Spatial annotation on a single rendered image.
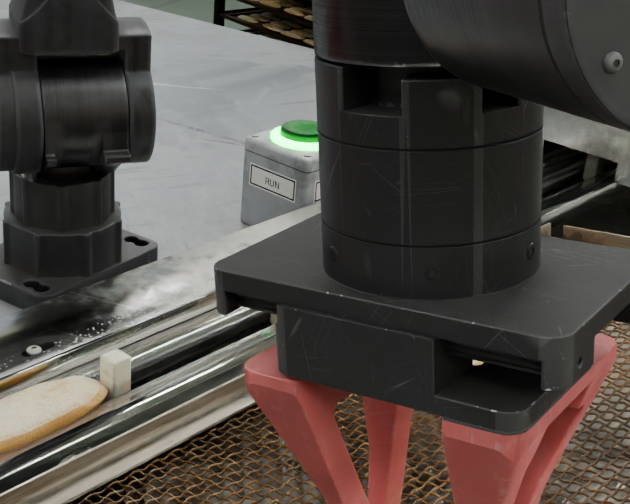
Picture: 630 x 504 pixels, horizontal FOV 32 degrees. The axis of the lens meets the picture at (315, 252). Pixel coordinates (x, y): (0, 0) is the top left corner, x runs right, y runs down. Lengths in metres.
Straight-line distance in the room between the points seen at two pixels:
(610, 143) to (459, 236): 0.72
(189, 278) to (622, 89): 0.56
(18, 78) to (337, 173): 0.47
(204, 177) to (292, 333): 0.73
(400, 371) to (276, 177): 0.61
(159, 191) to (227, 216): 0.08
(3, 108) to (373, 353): 0.47
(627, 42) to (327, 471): 0.16
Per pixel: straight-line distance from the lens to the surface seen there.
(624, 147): 0.97
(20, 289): 0.77
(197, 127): 1.13
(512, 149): 0.26
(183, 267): 0.74
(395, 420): 0.34
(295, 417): 0.30
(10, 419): 0.59
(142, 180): 0.99
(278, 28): 3.72
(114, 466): 0.50
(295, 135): 0.87
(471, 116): 0.26
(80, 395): 0.61
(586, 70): 0.18
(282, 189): 0.87
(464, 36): 0.21
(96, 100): 0.72
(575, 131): 0.99
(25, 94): 0.71
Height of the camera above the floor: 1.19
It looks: 25 degrees down
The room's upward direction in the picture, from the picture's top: 5 degrees clockwise
